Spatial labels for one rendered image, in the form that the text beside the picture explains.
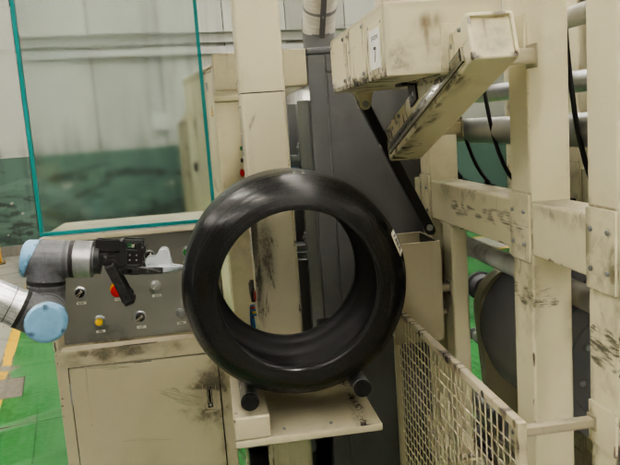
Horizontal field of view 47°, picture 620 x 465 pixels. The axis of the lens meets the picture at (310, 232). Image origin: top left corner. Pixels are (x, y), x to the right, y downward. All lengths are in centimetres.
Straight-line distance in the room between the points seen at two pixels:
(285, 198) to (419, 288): 60
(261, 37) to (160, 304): 93
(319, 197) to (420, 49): 43
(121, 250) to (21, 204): 922
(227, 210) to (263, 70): 52
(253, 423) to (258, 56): 99
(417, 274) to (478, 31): 88
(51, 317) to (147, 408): 86
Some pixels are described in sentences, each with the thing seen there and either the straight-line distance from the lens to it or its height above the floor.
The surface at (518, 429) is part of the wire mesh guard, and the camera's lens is 137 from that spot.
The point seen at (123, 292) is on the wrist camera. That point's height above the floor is 118.
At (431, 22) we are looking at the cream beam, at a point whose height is 174.
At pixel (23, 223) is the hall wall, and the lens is 1097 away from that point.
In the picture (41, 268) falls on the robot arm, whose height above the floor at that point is 127.
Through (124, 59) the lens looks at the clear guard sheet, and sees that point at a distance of 231.
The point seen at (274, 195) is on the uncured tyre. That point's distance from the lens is 165.
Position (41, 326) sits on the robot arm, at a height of 117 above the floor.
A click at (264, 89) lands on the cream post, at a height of 166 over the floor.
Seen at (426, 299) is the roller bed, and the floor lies 103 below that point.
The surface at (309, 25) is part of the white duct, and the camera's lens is 261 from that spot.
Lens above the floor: 155
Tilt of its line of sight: 9 degrees down
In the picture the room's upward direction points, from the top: 4 degrees counter-clockwise
